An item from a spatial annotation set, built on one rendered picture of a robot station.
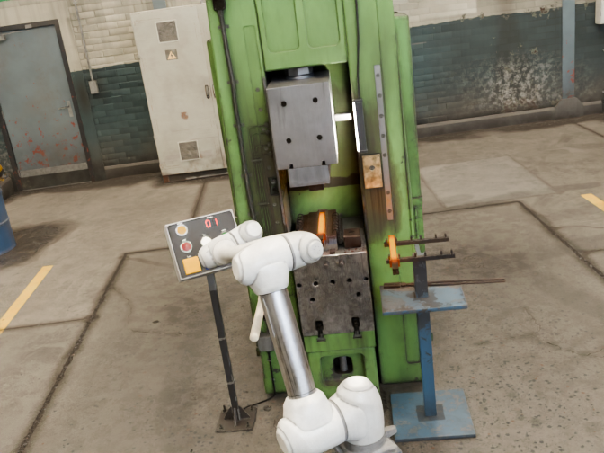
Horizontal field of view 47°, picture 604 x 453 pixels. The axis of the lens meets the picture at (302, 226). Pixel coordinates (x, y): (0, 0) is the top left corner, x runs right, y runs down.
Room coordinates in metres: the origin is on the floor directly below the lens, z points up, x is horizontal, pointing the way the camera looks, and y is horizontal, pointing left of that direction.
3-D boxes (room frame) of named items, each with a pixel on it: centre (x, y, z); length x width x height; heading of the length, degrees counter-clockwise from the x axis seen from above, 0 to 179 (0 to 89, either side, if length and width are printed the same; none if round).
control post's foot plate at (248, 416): (3.25, 0.50, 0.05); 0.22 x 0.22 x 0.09; 85
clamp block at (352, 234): (3.32, -0.25, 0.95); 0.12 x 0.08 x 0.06; 175
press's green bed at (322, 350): (3.49, -0.14, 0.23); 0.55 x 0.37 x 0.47; 175
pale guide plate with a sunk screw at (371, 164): (3.38, -0.39, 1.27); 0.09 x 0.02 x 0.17; 85
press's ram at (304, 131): (3.49, -0.13, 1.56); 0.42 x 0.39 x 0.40; 175
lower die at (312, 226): (3.49, -0.08, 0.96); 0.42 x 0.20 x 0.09; 175
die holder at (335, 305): (3.49, -0.14, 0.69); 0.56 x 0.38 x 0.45; 175
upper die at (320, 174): (3.49, -0.08, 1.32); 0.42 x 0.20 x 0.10; 175
